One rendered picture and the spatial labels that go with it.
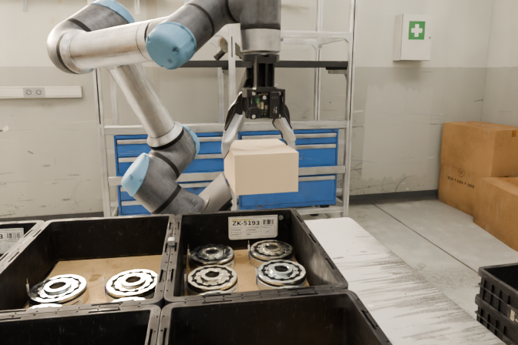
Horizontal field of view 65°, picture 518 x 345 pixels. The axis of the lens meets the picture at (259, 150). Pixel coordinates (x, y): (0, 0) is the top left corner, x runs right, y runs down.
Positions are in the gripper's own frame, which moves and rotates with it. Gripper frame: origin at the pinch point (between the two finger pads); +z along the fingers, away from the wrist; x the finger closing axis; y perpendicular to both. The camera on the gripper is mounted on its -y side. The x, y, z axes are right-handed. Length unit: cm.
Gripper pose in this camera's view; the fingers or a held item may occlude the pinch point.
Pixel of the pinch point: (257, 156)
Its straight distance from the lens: 81.6
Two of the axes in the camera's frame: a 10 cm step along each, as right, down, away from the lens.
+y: 2.0, 2.0, -9.6
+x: 9.8, -0.4, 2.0
